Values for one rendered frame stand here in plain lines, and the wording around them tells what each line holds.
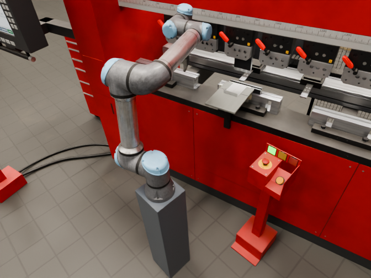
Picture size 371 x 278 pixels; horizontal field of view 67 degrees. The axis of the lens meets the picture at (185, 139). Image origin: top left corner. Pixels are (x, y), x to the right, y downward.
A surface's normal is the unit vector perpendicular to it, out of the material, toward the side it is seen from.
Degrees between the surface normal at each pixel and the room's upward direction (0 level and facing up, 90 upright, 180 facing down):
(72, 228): 0
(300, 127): 0
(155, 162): 7
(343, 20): 90
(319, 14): 90
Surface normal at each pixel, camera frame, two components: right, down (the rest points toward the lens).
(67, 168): -0.04, -0.73
